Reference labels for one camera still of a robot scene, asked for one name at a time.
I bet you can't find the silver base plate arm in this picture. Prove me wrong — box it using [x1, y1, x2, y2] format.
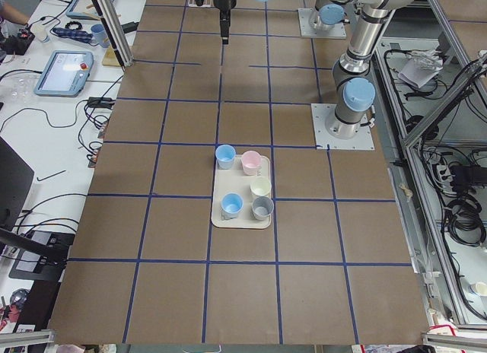
[310, 103, 375, 151]
[298, 5, 346, 40]

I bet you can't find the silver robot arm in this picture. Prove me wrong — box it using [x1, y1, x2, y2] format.
[309, 0, 345, 31]
[256, 0, 414, 140]

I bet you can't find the blue cup on desk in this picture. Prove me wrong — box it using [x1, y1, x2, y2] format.
[91, 24, 110, 49]

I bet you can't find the blue cup off tray corner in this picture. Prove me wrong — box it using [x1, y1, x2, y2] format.
[215, 144, 236, 170]

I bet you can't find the pink cup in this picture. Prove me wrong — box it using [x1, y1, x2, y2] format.
[240, 151, 262, 176]

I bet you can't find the cream cup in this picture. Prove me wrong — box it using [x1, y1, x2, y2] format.
[250, 176, 272, 199]

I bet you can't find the white paper cup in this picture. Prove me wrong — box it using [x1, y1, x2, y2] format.
[30, 22, 49, 43]

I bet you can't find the blue cup on tray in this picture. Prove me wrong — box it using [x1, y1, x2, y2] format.
[221, 193, 244, 220]

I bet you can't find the grey cup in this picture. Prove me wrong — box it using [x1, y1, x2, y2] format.
[251, 196, 274, 221]

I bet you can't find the wooden mug tree stand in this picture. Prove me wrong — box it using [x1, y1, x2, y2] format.
[100, 10, 125, 68]

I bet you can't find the blue teach pendant far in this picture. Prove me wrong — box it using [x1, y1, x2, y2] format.
[65, 0, 100, 20]

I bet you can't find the blue teach pendant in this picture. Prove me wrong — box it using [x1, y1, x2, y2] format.
[33, 50, 94, 97]
[65, 0, 100, 20]

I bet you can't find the black power adapter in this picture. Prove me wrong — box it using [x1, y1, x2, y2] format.
[87, 97, 115, 110]

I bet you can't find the blue checkered cloth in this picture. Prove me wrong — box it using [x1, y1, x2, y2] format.
[50, 27, 94, 44]

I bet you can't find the beige plastic tray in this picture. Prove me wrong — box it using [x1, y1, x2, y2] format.
[211, 154, 272, 229]

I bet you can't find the blue teach pendant near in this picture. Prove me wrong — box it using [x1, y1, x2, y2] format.
[33, 50, 94, 97]

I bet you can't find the crumpled white paper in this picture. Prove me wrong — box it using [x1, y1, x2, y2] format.
[398, 49, 443, 89]

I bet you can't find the black monitor stand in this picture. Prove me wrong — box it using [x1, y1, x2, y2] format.
[1, 139, 75, 281]

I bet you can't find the aluminium frame post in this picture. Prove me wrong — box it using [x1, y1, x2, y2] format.
[91, 0, 133, 68]

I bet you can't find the black cable bundle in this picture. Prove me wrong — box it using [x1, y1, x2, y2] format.
[443, 196, 487, 250]

